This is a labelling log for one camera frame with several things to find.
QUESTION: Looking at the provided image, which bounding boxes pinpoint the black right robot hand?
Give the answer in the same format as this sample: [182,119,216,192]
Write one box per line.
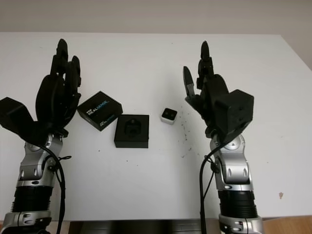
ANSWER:
[182,40,231,140]

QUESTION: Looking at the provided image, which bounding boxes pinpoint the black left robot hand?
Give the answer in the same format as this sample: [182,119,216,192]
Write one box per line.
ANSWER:
[35,38,82,137]

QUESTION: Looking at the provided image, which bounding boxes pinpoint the black RealSense box lid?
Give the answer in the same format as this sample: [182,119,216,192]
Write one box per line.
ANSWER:
[77,91,123,133]

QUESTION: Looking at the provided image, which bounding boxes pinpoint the small silver depth camera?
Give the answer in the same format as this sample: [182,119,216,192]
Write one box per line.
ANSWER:
[160,107,178,124]

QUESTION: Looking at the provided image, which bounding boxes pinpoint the dark robot torso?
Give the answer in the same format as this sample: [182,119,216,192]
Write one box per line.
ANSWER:
[69,220,203,234]

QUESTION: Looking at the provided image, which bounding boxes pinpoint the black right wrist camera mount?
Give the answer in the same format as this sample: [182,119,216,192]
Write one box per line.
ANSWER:
[215,89,255,145]

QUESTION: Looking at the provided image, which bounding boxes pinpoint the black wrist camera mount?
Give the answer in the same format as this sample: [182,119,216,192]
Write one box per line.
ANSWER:
[215,89,255,145]
[0,97,48,142]

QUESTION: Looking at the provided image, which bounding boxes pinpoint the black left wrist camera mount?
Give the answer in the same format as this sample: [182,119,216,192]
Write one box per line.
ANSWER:
[0,97,48,142]

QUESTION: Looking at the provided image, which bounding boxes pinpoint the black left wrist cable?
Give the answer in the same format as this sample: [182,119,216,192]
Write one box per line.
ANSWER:
[40,142,73,234]

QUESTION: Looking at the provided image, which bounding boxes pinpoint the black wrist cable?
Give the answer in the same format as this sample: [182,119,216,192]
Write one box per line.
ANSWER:
[40,142,73,234]
[199,136,226,234]

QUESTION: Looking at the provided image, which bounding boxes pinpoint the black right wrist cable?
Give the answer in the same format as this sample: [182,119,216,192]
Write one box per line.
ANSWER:
[199,136,226,234]

